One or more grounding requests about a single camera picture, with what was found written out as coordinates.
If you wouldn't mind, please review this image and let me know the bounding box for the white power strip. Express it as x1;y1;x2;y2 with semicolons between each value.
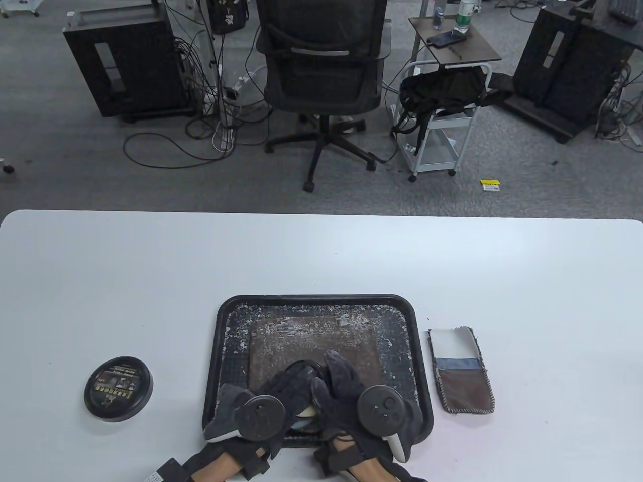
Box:
213;123;237;151

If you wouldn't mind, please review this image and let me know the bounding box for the black pouch white print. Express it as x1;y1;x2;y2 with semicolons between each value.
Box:
206;0;249;35

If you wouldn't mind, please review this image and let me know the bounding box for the black cable bundle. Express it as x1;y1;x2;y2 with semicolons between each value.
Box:
166;0;224;139

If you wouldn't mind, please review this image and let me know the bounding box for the black mesh office chair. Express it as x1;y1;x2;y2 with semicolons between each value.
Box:
255;0;393;191

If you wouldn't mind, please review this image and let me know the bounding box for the person's left forearm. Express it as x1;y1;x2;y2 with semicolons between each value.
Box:
186;444;272;482

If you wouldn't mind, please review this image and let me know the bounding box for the black smartphone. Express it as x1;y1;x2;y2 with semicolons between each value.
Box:
428;31;468;49

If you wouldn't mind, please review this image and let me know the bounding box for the black white hand controller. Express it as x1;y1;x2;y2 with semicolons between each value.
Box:
357;385;415;462
203;384;286;443

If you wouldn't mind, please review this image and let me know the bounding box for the person's right hand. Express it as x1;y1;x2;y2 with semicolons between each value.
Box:
310;350;425;460

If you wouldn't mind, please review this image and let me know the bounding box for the white grey cloth swatch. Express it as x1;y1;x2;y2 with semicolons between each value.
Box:
428;326;495;415

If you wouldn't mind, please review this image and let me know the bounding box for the black backpack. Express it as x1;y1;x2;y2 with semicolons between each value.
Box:
391;67;514;154

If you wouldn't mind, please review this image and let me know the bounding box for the person's left hand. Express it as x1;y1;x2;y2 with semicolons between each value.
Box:
203;361;325;460

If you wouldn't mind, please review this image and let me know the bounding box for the clear bottle green label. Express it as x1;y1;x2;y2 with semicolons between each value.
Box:
455;0;477;35

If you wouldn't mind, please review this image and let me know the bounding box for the black leather care cream tin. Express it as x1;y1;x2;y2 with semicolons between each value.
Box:
286;359;330;435

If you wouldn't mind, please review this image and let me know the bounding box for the black plastic tray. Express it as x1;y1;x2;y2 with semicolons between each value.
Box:
202;294;434;449

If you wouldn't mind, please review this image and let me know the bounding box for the black round labelled tin lid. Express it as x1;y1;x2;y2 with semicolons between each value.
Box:
84;356;154;422

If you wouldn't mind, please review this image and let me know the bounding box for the person's right forearm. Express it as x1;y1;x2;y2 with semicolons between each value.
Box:
314;437;427;482

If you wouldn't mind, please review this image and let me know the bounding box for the white desk leg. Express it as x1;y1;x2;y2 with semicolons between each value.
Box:
198;0;227;131

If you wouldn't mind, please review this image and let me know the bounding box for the black looped floor cable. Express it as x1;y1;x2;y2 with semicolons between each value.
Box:
123;132;237;169

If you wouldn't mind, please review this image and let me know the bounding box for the black wrist camera unit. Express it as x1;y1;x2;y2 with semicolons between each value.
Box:
148;457;184;482

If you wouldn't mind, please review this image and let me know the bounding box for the white wheeled base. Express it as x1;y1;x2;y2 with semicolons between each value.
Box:
0;0;41;18

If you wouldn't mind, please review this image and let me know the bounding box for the brown leather bag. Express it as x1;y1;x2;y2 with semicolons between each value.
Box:
248;315;385;402

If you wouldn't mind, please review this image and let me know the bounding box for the tangled cable bundle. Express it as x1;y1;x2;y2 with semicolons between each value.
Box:
595;60;643;151

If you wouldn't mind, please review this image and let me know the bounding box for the brown side table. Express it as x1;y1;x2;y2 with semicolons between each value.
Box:
408;15;502;66

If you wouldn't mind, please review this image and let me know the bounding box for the black wheeled cabinet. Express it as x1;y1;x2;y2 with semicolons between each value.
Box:
63;0;194;124
505;0;643;144

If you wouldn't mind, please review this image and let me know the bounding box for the white rolling cart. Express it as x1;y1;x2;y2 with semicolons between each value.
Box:
397;60;492;182

